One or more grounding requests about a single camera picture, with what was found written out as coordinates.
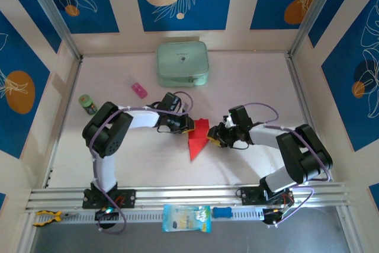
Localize red square paper sheet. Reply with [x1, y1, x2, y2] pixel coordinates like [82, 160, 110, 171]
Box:
[188, 118, 211, 161]

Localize mint green zip case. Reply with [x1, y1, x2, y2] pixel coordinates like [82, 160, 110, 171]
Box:
[156, 41, 210, 88]

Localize blue bone-shaped eraser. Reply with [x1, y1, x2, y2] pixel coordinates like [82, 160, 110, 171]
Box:
[212, 206, 232, 219]

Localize blue wet wipes pack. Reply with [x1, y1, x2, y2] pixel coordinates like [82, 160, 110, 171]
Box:
[162, 204, 213, 233]

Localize black right electronics board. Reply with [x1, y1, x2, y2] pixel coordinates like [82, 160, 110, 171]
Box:
[262, 207, 287, 226]

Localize black electronics board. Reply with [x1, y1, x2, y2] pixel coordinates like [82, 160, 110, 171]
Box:
[94, 207, 121, 222]
[262, 207, 287, 226]

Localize small green bottle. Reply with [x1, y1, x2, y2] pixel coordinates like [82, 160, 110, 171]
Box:
[78, 94, 98, 116]

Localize black left electronics board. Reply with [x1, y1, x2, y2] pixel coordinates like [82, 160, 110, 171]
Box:
[94, 207, 121, 222]

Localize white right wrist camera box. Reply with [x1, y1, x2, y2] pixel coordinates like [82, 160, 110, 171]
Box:
[223, 113, 236, 130]

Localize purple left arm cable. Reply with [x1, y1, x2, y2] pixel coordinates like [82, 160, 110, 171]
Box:
[88, 91, 194, 235]

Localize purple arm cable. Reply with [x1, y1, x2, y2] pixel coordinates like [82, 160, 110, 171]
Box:
[245, 102, 332, 227]
[88, 91, 194, 235]

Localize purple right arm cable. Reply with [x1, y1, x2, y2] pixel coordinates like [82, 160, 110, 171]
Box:
[245, 102, 332, 227]

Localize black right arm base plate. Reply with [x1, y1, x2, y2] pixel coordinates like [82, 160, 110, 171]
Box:
[236, 186, 296, 206]

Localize aluminium front rail frame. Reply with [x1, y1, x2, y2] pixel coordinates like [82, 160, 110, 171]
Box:
[25, 182, 352, 215]

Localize aluminium side rail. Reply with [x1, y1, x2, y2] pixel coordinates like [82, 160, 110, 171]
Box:
[43, 57, 83, 189]
[285, 56, 332, 182]

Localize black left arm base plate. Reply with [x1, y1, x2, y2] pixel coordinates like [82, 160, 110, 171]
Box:
[82, 188, 137, 210]

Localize white slotted cable duct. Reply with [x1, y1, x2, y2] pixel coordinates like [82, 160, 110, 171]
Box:
[31, 205, 266, 226]

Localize aluminium corner post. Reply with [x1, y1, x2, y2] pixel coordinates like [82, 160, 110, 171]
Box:
[21, 0, 84, 62]
[286, 0, 347, 60]

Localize yellow-handled pliers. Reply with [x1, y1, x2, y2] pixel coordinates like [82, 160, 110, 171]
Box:
[32, 210, 80, 227]

